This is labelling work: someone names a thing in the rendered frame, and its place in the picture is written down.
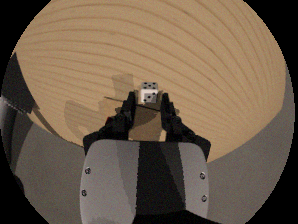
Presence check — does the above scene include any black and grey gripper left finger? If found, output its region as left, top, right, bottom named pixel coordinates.
left=83, top=91, right=136, bottom=156

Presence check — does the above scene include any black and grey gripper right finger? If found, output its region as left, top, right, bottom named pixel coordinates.
left=160, top=93, right=211, bottom=162

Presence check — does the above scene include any dark red die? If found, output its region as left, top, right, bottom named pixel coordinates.
left=105, top=117, right=113, bottom=125

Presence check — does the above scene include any tan textured mat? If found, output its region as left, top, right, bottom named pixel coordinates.
left=104, top=96, right=162, bottom=141

